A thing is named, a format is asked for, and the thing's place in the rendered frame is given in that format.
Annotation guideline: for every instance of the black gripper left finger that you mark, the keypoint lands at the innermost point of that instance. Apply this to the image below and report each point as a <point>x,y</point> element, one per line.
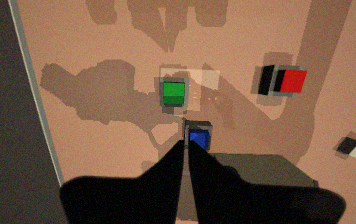
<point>151,198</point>

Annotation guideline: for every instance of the blue button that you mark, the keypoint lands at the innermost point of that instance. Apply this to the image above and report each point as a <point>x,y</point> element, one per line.
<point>200,132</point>

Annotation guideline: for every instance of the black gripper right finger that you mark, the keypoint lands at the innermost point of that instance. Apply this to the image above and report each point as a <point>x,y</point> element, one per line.
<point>222,197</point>

